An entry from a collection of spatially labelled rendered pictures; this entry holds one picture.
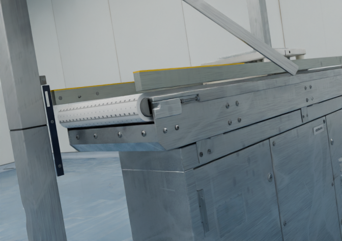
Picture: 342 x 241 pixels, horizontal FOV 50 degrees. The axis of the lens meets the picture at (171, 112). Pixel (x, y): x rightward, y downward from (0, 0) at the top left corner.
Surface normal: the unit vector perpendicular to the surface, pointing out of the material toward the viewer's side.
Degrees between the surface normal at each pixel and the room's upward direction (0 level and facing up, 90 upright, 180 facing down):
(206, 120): 90
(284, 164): 90
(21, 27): 90
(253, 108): 90
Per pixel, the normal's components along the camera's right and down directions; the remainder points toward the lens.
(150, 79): 0.74, -0.07
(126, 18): -0.55, 0.13
